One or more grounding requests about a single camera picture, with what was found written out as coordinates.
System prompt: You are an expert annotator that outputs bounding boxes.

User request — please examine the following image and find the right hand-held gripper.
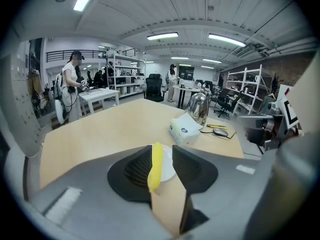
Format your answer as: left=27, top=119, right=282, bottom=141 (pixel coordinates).
left=236, top=83, right=306, bottom=156

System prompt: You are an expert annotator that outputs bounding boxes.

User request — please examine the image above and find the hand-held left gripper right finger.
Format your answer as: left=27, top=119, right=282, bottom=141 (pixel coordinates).
left=172, top=145, right=272, bottom=240

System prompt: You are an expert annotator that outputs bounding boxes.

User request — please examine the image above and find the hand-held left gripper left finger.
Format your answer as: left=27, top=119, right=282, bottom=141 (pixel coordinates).
left=24, top=145, right=176, bottom=240

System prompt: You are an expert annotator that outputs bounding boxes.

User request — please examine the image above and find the white plate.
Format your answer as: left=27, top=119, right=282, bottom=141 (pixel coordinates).
left=159, top=145, right=177, bottom=184

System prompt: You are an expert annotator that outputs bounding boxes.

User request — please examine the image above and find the yellow corn cob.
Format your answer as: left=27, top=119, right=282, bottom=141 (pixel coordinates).
left=147, top=141, right=165, bottom=192

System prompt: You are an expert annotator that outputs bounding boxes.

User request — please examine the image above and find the grey computer mouse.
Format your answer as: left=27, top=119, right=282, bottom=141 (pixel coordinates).
left=212, top=128, right=230, bottom=138

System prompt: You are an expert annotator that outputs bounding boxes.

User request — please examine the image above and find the white metal shelf rack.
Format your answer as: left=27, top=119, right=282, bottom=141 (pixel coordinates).
left=105, top=49, right=147, bottom=99
left=225, top=64, right=274, bottom=117

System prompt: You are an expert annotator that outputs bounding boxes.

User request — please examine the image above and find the black mesh office chair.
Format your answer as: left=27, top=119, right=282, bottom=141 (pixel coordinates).
left=213, top=87, right=244, bottom=120

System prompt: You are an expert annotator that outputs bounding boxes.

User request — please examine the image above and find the yellow utility knife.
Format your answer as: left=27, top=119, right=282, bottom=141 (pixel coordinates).
left=206, top=124, right=228, bottom=131

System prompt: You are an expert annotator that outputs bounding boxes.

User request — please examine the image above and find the stainless steel kettle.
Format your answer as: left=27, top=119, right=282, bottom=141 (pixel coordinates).
left=184, top=90, right=211, bottom=127

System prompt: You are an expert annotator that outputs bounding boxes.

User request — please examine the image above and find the white tissue pack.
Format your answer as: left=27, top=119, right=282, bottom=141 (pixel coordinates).
left=168, top=112, right=204, bottom=146

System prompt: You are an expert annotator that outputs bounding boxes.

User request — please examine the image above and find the round white table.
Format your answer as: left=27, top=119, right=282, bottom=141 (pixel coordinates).
left=171, top=84, right=201, bottom=110

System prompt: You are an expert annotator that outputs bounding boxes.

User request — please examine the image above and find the white box on round table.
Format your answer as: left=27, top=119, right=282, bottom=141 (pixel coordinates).
left=178, top=79, right=196, bottom=90

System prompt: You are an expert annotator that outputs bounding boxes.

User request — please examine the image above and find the white rectangular table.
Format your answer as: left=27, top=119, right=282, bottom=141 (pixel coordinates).
left=78, top=88, right=121, bottom=115

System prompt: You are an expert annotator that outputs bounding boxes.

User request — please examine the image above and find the black high-back office chair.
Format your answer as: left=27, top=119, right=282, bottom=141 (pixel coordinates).
left=144, top=73, right=166, bottom=103

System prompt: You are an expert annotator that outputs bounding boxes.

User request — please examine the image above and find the grey locker cabinet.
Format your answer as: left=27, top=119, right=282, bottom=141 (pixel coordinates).
left=0, top=53, right=43, bottom=158

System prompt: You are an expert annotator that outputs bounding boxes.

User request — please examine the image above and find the black balcony railing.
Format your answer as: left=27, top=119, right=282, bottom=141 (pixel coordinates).
left=45, top=49, right=108, bottom=63

